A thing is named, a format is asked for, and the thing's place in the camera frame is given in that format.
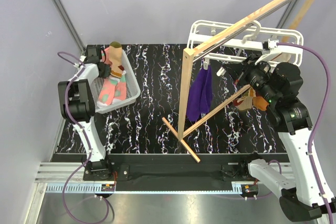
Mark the orange sock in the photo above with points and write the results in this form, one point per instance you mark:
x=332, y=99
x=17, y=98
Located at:
x=260, y=103

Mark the white clip hanger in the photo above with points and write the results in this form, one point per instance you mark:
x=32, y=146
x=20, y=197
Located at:
x=250, y=39

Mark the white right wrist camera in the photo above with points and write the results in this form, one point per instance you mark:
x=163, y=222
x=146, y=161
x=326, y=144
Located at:
x=270, y=51

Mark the purple sock pair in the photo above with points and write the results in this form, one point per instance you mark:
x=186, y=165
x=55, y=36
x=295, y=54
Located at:
x=200, y=95

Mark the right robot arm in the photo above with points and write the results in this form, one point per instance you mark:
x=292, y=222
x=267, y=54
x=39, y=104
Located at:
x=308, y=196

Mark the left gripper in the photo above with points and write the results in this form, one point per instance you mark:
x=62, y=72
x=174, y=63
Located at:
x=107, y=72

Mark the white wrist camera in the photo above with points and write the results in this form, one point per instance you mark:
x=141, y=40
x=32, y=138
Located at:
x=270, y=51
x=92, y=55

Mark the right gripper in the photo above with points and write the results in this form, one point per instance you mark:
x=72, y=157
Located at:
x=236, y=71

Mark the white plastic basket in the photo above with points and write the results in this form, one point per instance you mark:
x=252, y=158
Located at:
x=133, y=89

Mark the aluminium rail frame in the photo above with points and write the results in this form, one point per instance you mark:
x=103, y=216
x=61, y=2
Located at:
x=151, y=191

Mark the pink dotted sock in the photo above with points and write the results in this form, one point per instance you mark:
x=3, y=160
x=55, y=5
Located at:
x=121, y=88
x=107, y=92

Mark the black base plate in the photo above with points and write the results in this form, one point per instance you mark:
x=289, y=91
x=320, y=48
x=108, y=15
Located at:
x=181, y=173

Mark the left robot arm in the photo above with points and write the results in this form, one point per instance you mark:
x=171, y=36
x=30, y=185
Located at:
x=78, y=106

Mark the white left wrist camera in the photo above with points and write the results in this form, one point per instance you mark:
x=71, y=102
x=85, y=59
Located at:
x=92, y=55

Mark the striped beige sock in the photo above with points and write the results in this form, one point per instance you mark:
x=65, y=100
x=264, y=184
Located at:
x=245, y=102
x=115, y=59

